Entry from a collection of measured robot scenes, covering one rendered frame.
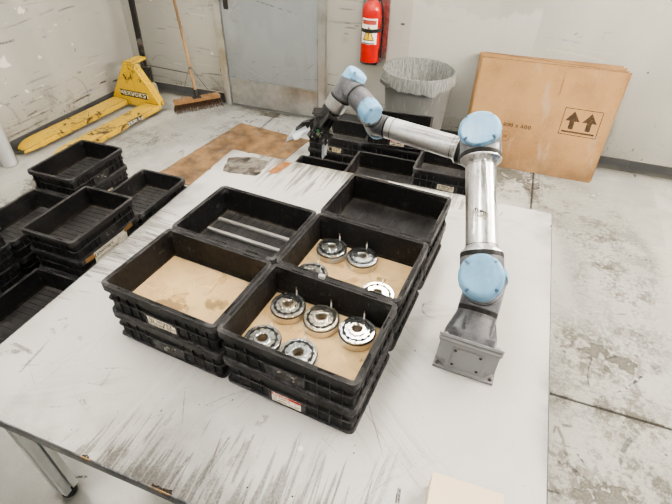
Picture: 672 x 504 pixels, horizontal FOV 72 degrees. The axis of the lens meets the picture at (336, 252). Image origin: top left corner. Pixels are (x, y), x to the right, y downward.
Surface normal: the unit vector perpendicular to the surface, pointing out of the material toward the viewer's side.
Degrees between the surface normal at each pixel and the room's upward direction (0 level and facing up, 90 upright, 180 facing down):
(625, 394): 0
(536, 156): 72
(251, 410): 0
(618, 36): 90
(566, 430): 0
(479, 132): 34
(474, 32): 90
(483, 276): 48
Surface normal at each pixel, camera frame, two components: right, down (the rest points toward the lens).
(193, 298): 0.02, -0.77
